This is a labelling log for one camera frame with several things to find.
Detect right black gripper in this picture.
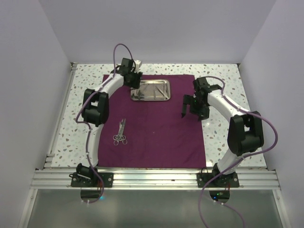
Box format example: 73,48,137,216
182,94,210,122

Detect stainless steel instrument tray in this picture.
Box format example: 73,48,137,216
131,79,171,101

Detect steel surgical scissors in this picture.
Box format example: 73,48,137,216
113,119,126,142

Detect steel hemostat forceps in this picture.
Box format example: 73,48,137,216
113,119,127,146

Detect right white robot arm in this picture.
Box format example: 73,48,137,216
181,77,264,187

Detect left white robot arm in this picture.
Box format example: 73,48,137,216
76,58,143,187

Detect steel tweezers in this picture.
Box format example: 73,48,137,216
156,86,170,100

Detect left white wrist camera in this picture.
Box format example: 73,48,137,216
133,60,142,72

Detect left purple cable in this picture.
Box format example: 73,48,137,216
76,43,135,205

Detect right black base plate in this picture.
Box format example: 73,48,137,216
196,172,240,188

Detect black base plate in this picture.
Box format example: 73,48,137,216
69,172,114,188
196,172,240,188

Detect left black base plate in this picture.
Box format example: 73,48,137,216
69,172,114,188

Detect aluminium mounting rail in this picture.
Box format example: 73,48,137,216
30,167,281,190

